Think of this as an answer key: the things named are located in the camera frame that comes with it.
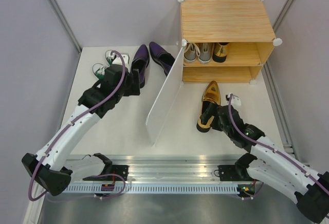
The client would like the grey sneaker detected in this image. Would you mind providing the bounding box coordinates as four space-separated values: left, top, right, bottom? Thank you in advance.
184 43 200 63
198 43 212 64

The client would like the green sneaker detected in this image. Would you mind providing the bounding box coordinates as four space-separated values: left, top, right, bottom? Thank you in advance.
105 50 120 66
92 63 107 80

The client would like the aluminium mounting rail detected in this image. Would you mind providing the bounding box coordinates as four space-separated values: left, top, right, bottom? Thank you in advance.
35 154 313 183

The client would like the wooden shoe cabinet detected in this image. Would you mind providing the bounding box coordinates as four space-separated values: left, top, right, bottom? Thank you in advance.
178 0 282 83

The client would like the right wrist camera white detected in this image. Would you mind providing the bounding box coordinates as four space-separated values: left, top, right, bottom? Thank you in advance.
226 93 242 108

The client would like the white cabinet door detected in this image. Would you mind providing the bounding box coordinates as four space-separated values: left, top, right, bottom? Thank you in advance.
145 47 184 146

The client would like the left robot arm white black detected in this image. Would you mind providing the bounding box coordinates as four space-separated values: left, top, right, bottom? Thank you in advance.
22 64 140 196

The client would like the purple loafer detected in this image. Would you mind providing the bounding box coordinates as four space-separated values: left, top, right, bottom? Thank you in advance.
131 44 150 88
149 42 175 76

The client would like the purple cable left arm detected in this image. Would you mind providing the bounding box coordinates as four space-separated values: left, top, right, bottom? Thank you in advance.
27 50 126 201

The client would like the green sneaker upper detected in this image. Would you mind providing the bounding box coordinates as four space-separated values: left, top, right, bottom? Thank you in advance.
105 50 120 66

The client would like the white slotted cable duct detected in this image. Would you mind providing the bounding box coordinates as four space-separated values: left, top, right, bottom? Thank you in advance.
63 183 240 195

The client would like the green sneaker lower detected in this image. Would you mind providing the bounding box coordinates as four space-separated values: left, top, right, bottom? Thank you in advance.
92 63 107 80

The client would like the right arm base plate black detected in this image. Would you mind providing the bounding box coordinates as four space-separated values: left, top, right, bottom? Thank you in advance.
218 165 244 181

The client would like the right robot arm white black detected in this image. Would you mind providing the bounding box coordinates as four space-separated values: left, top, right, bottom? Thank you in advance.
196 101 328 223

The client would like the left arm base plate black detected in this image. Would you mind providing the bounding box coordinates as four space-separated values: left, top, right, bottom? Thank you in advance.
83 165 129 181

